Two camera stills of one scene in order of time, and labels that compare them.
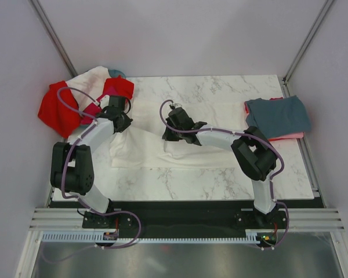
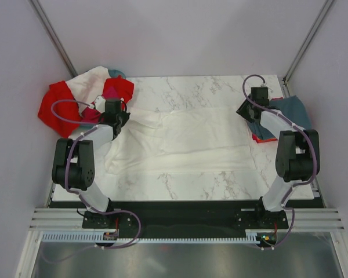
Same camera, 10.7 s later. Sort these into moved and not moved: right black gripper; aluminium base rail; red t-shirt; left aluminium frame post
Moved: right black gripper
Not moved: red t-shirt; left aluminium frame post; aluminium base rail
